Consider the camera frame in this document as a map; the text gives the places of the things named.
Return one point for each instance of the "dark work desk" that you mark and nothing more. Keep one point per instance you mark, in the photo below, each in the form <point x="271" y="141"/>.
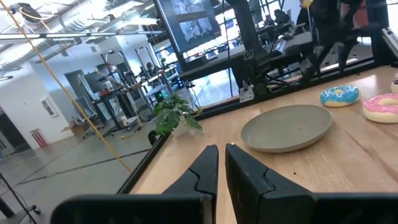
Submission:
<point x="217" y="60"/>

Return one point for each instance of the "white wall frame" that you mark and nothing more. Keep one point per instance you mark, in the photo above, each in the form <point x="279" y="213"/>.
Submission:
<point x="49" y="107"/>

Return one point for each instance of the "person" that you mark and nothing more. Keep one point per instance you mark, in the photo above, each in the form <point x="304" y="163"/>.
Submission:
<point x="280" y="17"/>

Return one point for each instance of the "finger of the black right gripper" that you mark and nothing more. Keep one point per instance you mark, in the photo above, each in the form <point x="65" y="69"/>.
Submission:
<point x="344" y="57"/>
<point x="315" y="63"/>

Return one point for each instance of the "grey round plate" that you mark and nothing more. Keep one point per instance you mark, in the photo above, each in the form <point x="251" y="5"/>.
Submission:
<point x="286" y="129"/>

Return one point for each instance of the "green potted plant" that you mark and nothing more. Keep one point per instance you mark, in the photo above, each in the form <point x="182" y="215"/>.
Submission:
<point x="172" y="118"/>

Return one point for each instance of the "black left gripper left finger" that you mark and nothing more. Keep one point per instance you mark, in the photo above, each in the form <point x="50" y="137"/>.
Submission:
<point x="202" y="177"/>

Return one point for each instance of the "black monitor screen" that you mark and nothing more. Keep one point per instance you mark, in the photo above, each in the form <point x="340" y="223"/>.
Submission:
<point x="192" y="25"/>

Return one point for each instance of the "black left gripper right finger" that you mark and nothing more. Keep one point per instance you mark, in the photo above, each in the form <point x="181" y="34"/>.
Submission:
<point x="248" y="183"/>

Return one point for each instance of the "large pink donut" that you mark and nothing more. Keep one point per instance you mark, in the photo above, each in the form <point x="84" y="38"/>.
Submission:
<point x="379" y="113"/>

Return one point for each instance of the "large blue donut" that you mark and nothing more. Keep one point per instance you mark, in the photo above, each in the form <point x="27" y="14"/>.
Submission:
<point x="329" y="99"/>

